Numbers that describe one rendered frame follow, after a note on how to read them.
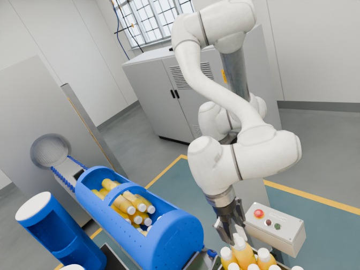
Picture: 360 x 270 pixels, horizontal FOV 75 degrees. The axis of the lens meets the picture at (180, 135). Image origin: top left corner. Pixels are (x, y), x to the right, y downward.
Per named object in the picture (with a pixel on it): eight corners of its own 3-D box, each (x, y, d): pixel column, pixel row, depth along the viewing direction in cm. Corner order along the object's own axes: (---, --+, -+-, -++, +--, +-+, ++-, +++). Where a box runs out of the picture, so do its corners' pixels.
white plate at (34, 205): (10, 214, 183) (12, 215, 183) (21, 224, 164) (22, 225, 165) (43, 188, 199) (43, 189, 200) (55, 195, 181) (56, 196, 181)
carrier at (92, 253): (74, 275, 224) (89, 289, 205) (10, 215, 183) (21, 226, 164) (97, 249, 240) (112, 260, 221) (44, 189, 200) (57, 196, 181)
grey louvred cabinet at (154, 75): (177, 124, 458) (144, 52, 392) (284, 141, 296) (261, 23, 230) (156, 140, 432) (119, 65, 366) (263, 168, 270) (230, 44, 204)
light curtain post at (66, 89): (151, 216, 272) (66, 83, 194) (154, 218, 268) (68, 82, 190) (147, 220, 269) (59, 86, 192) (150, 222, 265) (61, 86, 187)
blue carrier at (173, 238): (122, 186, 173) (102, 157, 159) (212, 242, 107) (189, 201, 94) (90, 215, 159) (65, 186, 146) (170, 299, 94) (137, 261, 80)
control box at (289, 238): (259, 216, 104) (254, 201, 99) (306, 237, 89) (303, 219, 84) (247, 233, 99) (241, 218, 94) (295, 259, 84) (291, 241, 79)
